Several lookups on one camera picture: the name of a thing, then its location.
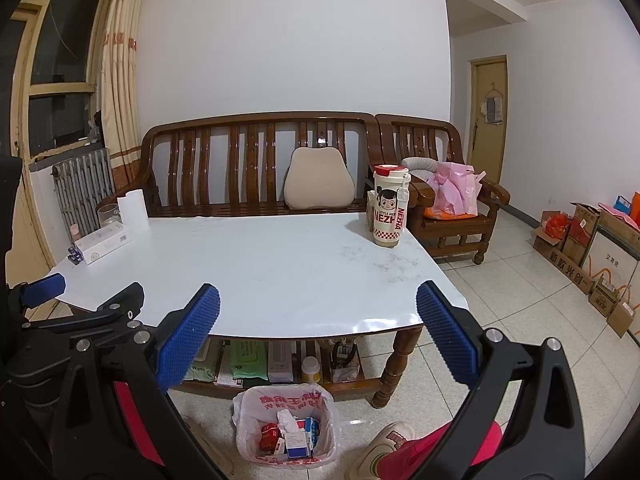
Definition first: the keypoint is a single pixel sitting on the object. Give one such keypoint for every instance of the orange cloth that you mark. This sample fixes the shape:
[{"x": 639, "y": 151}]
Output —
[{"x": 440, "y": 215}]

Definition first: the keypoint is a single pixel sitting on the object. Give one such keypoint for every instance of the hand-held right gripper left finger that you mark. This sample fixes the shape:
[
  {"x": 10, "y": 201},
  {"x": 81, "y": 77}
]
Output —
[{"x": 187, "y": 335}]

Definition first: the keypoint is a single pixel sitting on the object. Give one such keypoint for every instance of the bin with white plastic bag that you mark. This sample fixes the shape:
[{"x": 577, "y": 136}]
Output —
[{"x": 280, "y": 400}]

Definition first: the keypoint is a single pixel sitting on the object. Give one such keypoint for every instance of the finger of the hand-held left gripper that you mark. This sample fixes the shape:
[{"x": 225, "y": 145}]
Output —
[
  {"x": 44, "y": 289},
  {"x": 112, "y": 305}
]

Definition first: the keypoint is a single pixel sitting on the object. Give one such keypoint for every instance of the wooden armchair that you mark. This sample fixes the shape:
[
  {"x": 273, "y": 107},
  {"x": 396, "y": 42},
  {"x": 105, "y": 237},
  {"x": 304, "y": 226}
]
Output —
[{"x": 495, "y": 191}]

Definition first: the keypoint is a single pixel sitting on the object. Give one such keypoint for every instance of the yellow framed window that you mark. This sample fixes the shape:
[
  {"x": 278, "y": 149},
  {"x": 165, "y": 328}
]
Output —
[{"x": 65, "y": 25}]

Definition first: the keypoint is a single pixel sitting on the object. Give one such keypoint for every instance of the wooden table with white top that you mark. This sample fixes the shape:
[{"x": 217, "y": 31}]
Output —
[{"x": 397, "y": 360}]

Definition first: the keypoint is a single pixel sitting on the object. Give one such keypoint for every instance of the red plastic bag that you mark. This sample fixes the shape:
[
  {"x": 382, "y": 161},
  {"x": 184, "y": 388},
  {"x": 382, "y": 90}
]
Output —
[{"x": 557, "y": 225}]

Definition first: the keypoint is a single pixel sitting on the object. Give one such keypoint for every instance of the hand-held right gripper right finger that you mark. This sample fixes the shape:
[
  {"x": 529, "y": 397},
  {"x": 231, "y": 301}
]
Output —
[{"x": 447, "y": 332}]

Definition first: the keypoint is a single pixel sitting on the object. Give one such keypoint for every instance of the hanger with grey cloth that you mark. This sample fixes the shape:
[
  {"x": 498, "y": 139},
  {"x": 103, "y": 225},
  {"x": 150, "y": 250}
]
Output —
[{"x": 492, "y": 109}]

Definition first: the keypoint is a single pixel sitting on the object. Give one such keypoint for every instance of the small dark vials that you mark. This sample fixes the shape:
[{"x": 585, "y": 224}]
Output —
[{"x": 75, "y": 256}]

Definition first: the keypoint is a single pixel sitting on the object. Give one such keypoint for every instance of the pink plastic bag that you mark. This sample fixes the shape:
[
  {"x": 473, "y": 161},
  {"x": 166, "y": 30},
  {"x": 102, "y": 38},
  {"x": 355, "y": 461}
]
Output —
[{"x": 455, "y": 190}]

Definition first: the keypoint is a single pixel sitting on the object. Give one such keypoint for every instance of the red gold box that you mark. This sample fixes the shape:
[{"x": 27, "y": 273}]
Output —
[{"x": 270, "y": 435}]

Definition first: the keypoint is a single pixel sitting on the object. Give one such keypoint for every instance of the grey pillow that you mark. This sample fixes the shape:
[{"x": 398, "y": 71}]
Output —
[{"x": 417, "y": 164}]

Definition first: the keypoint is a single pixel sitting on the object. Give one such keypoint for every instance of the person's beige shoe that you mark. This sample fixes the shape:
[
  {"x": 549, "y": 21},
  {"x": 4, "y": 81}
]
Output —
[{"x": 385, "y": 442}]

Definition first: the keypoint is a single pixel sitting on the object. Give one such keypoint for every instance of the white dark blue box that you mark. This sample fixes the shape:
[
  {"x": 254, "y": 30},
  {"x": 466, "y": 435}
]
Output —
[{"x": 297, "y": 445}]

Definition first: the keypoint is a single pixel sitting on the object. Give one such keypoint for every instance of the blue packet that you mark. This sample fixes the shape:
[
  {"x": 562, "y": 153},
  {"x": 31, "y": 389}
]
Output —
[{"x": 622, "y": 205}]

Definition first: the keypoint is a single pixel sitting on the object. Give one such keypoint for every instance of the beige back cushion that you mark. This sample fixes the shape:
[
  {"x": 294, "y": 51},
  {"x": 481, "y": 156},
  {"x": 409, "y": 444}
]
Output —
[{"x": 320, "y": 180}]

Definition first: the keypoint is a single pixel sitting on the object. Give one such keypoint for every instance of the clear container with black contents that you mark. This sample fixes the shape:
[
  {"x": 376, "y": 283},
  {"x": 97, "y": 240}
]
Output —
[{"x": 345, "y": 360}]

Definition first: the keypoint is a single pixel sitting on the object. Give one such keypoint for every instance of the small brown carton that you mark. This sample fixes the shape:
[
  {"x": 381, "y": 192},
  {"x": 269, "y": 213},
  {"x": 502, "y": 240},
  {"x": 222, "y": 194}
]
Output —
[{"x": 371, "y": 210}]

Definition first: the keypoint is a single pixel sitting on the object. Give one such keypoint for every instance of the white long box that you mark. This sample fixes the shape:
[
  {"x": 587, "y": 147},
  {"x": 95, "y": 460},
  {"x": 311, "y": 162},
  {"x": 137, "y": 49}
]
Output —
[{"x": 281, "y": 362}]

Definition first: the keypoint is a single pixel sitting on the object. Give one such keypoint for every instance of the white rectangular box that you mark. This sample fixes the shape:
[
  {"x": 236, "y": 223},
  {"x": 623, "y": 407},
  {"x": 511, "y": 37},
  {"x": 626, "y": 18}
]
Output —
[{"x": 102, "y": 245}]

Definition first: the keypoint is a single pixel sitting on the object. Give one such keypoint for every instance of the row of cardboard boxes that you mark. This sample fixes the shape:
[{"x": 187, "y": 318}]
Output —
[{"x": 610, "y": 265}]

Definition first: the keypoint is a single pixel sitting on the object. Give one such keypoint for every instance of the cartoon print water bottle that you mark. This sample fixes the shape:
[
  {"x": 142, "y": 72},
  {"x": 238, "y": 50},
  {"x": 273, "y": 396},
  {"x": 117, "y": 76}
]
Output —
[{"x": 387, "y": 230}]

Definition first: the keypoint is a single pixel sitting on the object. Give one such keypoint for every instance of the wooden slatted sofa bench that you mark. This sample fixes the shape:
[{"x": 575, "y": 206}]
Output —
[{"x": 260, "y": 119}]

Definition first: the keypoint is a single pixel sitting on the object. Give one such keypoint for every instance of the yellow wooden door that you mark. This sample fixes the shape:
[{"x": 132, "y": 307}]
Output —
[{"x": 487, "y": 150}]

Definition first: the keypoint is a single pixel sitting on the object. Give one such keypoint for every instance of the white paper roll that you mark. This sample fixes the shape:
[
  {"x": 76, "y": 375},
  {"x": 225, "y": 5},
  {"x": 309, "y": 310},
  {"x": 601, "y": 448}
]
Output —
[{"x": 132, "y": 210}]

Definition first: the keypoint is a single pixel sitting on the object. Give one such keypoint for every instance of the glass jar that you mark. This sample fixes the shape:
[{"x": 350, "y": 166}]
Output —
[{"x": 106, "y": 217}]

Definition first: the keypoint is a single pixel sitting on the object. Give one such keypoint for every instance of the beige curtain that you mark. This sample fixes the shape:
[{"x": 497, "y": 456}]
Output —
[{"x": 120, "y": 85}]

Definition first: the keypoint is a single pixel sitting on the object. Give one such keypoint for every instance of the green wipes packet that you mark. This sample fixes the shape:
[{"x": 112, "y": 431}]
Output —
[{"x": 205, "y": 360}]

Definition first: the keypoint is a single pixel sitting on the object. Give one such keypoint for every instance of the grey radiator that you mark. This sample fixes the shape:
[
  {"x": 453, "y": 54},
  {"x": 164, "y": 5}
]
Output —
[{"x": 82, "y": 185}]

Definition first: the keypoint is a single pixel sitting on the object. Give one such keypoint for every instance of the white tissue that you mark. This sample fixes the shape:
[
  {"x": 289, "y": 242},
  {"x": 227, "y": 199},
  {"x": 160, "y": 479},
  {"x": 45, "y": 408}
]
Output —
[{"x": 287, "y": 420}]

